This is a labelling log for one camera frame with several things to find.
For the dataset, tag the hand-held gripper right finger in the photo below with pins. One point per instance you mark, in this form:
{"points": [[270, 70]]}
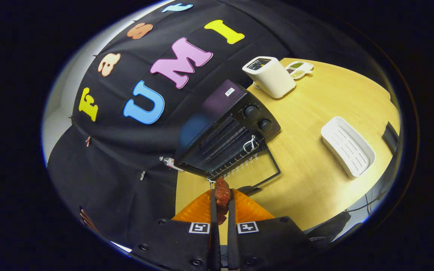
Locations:
{"points": [[269, 241]]}

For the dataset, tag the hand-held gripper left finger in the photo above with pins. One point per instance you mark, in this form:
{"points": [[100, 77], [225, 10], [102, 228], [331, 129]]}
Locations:
{"points": [[179, 244]]}

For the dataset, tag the red steak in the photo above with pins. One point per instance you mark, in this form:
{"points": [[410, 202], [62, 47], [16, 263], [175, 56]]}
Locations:
{"points": [[222, 195]]}

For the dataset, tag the black toaster oven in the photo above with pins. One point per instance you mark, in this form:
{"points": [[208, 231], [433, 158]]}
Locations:
{"points": [[217, 109]]}

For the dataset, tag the white toaster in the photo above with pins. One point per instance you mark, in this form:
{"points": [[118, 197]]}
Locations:
{"points": [[271, 79]]}

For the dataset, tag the small metal clip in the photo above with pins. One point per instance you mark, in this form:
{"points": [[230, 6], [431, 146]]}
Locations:
{"points": [[142, 175]]}

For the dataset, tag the small clear bottle pink label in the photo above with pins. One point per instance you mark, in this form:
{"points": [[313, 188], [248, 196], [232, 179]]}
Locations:
{"points": [[170, 163]]}

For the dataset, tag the white ribbed tray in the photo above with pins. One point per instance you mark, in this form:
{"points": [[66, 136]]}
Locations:
{"points": [[347, 146]]}

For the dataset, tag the small pink clip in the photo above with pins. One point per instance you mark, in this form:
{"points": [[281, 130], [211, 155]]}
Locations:
{"points": [[88, 141]]}

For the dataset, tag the small black block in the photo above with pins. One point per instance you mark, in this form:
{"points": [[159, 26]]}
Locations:
{"points": [[390, 137]]}

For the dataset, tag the small white compartment dish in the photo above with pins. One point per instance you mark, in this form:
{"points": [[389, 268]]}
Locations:
{"points": [[300, 69]]}

